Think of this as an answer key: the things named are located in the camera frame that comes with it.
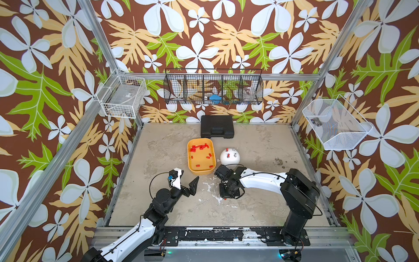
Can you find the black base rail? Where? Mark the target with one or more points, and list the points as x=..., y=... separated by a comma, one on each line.
x=272, y=236

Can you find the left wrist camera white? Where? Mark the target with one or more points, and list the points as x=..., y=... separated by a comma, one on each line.
x=174, y=178

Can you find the white mesh basket right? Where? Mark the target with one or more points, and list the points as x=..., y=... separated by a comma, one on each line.
x=336, y=123

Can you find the black wire wall basket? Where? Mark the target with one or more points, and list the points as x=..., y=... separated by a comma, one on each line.
x=213, y=86

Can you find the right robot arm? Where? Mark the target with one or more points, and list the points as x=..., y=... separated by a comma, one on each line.
x=300, y=194

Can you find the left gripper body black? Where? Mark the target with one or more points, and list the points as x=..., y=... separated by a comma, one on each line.
x=185, y=191

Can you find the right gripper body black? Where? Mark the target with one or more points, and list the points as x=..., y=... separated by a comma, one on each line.
x=226, y=191

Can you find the white sphere with screws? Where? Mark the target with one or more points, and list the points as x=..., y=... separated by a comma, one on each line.
x=227, y=157

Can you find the red sleeve pile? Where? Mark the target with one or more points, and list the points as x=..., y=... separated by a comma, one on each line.
x=201, y=157

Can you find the white wire basket left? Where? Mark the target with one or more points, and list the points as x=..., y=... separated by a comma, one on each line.
x=121, y=95

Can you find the black plastic tool case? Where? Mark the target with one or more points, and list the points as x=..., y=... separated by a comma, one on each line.
x=217, y=126

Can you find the yellow plastic tray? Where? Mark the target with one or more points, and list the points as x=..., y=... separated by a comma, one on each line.
x=200, y=141

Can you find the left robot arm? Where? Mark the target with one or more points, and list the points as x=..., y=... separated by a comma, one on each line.
x=149, y=230

